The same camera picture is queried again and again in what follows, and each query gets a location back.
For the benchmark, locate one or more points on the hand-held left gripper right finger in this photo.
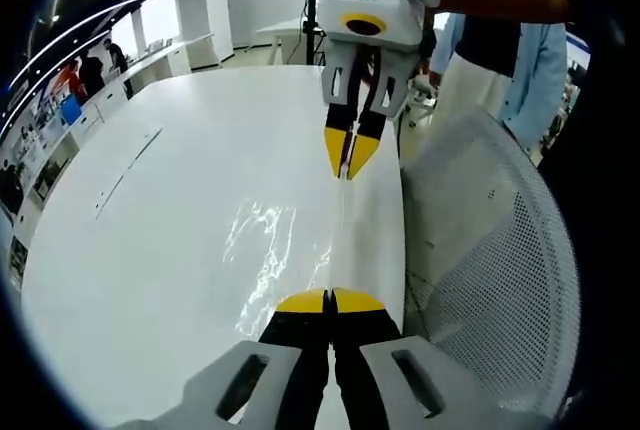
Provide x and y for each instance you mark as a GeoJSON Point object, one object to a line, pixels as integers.
{"type": "Point", "coordinates": [390, 380]}

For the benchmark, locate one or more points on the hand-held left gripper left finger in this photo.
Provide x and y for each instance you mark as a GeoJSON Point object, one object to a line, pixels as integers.
{"type": "Point", "coordinates": [280, 380]}

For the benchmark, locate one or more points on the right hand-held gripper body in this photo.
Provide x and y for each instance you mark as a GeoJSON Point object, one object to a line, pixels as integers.
{"type": "Point", "coordinates": [375, 5]}

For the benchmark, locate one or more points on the clear food packaging bag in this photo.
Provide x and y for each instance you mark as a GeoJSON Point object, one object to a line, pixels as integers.
{"type": "Point", "coordinates": [270, 260]}
{"type": "Point", "coordinates": [344, 220]}

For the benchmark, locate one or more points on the black light stand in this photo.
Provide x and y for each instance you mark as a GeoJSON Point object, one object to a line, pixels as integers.
{"type": "Point", "coordinates": [314, 10]}

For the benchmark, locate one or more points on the small white table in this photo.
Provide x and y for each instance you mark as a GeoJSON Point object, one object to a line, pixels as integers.
{"type": "Point", "coordinates": [285, 32]}

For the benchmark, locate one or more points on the grey mesh office chair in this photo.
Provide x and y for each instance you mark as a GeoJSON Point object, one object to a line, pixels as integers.
{"type": "Point", "coordinates": [490, 260]}

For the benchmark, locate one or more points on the white counter row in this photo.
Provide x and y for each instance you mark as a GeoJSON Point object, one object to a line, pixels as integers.
{"type": "Point", "coordinates": [165, 57]}

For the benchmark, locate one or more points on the blue plastic bin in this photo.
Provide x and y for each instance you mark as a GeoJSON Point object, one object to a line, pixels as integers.
{"type": "Point", "coordinates": [71, 112]}

